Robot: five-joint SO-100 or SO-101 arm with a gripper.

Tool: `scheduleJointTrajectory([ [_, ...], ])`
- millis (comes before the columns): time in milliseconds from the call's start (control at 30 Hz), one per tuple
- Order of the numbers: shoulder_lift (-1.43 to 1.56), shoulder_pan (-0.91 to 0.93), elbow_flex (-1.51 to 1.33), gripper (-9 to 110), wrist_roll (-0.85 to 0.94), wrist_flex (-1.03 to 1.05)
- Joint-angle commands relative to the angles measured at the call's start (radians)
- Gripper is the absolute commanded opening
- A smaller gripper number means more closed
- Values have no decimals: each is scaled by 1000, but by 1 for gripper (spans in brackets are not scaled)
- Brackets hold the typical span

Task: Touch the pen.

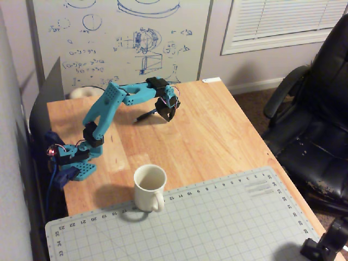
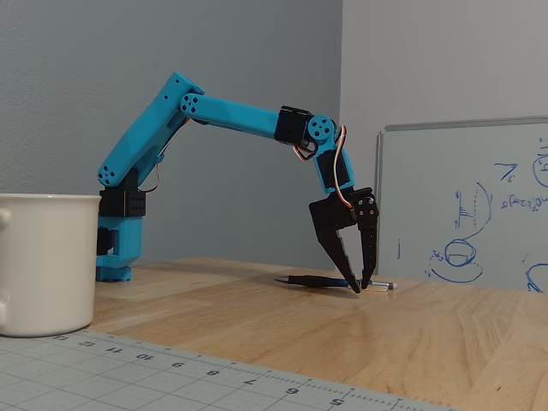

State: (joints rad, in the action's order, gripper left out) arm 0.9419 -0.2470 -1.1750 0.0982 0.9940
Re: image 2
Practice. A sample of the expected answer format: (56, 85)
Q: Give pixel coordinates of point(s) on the black and blue pen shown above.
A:
(317, 281)

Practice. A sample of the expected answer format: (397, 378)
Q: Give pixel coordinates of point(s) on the whiteboard with blue drawings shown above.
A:
(462, 205)

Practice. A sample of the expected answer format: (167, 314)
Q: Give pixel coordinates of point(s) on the white ceramic mug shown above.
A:
(47, 265)

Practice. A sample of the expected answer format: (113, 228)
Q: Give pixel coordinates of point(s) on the grey cutting mat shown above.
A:
(107, 377)

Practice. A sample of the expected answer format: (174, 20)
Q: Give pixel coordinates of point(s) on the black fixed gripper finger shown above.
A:
(340, 257)

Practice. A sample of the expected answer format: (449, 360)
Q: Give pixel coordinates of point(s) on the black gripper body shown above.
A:
(330, 211)

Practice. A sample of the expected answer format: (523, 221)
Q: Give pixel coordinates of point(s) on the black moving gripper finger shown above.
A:
(369, 240)

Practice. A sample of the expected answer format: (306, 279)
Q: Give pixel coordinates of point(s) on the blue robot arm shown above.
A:
(231, 115)

